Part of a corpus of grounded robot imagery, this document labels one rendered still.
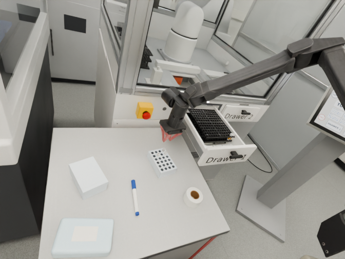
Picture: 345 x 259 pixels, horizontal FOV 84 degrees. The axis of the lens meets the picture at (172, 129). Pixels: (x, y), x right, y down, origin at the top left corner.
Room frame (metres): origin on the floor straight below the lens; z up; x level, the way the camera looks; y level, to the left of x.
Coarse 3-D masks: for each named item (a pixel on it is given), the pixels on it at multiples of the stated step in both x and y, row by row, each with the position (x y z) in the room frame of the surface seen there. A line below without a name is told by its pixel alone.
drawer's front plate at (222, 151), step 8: (248, 144) 0.76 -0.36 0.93; (208, 152) 0.61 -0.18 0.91; (216, 152) 0.64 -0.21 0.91; (224, 152) 0.66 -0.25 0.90; (240, 152) 0.72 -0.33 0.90; (248, 152) 0.75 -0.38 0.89; (200, 160) 0.61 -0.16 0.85; (208, 160) 0.63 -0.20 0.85; (216, 160) 0.66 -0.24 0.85; (232, 160) 0.71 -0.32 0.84; (240, 160) 0.75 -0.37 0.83
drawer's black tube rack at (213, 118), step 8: (192, 112) 0.88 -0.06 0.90; (200, 112) 0.92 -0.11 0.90; (208, 112) 0.96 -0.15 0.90; (192, 120) 0.86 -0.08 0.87; (200, 120) 0.84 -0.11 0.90; (208, 120) 0.87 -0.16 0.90; (216, 120) 0.90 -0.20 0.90; (200, 128) 0.77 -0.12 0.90; (208, 128) 0.84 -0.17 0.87; (216, 128) 0.87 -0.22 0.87; (224, 128) 0.85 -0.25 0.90; (200, 136) 0.75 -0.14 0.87; (216, 136) 0.80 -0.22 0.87
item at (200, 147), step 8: (216, 112) 1.02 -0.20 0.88; (184, 120) 0.83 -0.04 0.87; (224, 120) 0.95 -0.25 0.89; (192, 128) 0.76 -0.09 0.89; (232, 128) 0.89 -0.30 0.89; (192, 136) 0.74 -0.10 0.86; (200, 144) 0.68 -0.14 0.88; (208, 144) 0.76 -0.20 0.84; (216, 144) 0.78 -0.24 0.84; (232, 144) 0.84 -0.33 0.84; (240, 144) 0.81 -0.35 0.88; (200, 152) 0.66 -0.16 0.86
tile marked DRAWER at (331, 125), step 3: (330, 120) 1.24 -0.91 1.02; (327, 123) 1.23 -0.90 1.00; (330, 123) 1.23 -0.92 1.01; (333, 123) 1.23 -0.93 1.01; (336, 123) 1.23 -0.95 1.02; (327, 126) 1.21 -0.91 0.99; (330, 126) 1.21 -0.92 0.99; (333, 126) 1.22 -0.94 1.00; (336, 126) 1.22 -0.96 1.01; (339, 126) 1.22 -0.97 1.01; (342, 126) 1.22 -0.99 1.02; (333, 129) 1.20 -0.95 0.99; (336, 129) 1.20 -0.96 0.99; (339, 129) 1.21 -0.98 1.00; (339, 132) 1.19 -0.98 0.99
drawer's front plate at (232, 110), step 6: (228, 108) 1.06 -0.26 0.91; (234, 108) 1.09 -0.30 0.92; (240, 108) 1.11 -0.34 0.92; (246, 108) 1.14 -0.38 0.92; (252, 108) 1.17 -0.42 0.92; (258, 108) 1.20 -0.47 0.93; (222, 114) 1.05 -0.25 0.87; (234, 114) 1.10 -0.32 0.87; (240, 114) 1.13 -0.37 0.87; (252, 114) 1.19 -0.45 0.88; (228, 120) 1.09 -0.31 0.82; (234, 120) 1.12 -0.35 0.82; (240, 120) 1.15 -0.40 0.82; (246, 120) 1.18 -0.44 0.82; (252, 120) 1.21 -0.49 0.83
